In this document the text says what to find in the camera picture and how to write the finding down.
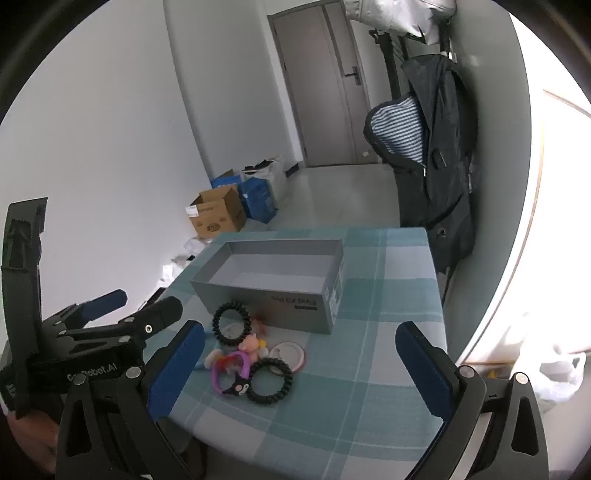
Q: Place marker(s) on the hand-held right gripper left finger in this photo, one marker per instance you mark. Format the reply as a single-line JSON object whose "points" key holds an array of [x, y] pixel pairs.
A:
{"points": [[178, 364]]}

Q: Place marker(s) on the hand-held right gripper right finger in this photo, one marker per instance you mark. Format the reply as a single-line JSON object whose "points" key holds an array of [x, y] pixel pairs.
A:
{"points": [[425, 369]]}

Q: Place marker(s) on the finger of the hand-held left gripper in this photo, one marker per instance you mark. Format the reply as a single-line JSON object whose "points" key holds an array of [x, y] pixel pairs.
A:
{"points": [[108, 301], [152, 318]]}

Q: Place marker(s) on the light blue band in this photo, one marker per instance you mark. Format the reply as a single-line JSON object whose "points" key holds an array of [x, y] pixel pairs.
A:
{"points": [[208, 348]]}

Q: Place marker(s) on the purple band with black figure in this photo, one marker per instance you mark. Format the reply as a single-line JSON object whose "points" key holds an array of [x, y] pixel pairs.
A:
{"points": [[216, 378]]}

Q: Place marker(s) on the plain white round badge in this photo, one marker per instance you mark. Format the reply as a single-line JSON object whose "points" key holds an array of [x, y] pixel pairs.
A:
{"points": [[232, 330]]}

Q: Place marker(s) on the pink pig charm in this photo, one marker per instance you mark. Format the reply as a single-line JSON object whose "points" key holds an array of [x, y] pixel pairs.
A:
{"points": [[249, 345]]}

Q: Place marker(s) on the grey cardboard box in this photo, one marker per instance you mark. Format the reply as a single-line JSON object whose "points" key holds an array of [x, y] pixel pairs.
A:
{"points": [[258, 302]]}

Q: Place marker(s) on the white badge with pink rim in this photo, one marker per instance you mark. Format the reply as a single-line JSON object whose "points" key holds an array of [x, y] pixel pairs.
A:
{"points": [[291, 353]]}

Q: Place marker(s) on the person's left hand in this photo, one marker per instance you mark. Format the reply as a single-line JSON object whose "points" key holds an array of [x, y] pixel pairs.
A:
{"points": [[32, 438]]}

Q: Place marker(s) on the teal checked tablecloth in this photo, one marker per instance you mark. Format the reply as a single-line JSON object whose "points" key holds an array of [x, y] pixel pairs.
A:
{"points": [[351, 392]]}

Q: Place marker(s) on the brown cardboard box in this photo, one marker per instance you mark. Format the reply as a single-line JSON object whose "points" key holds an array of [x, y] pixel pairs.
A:
{"points": [[221, 217]]}

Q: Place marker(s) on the white plastic bag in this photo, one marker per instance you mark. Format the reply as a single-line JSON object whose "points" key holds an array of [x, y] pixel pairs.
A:
{"points": [[561, 374]]}

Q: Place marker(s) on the small blue carton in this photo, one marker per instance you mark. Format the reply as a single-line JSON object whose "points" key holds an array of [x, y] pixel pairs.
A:
{"points": [[226, 180]]}

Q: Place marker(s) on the large blue carton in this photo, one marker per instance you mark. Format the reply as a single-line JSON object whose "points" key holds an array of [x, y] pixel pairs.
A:
{"points": [[258, 198]]}

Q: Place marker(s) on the dark jacket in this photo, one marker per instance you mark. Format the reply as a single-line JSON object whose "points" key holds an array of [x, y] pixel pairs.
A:
{"points": [[450, 161]]}

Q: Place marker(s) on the blue striped shirt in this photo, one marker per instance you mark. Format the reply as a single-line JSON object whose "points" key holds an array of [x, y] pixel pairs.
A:
{"points": [[399, 124]]}

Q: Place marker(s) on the grey door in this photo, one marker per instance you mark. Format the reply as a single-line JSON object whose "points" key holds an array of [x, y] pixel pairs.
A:
{"points": [[323, 92]]}

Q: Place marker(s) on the grey hanging garment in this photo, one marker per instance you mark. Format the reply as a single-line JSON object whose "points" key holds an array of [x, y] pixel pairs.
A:
{"points": [[397, 14]]}

